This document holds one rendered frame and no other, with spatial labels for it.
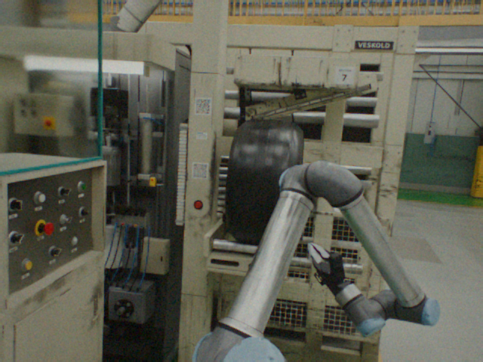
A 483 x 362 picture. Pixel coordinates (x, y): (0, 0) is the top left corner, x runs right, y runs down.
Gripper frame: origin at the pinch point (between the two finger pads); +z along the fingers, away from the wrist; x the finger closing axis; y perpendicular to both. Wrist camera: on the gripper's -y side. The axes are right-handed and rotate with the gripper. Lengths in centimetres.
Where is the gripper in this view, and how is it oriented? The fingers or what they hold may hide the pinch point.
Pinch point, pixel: (311, 244)
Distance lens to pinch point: 162.3
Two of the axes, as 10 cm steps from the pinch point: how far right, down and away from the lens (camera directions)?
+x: 8.5, -3.5, 4.0
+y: -1.1, 6.3, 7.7
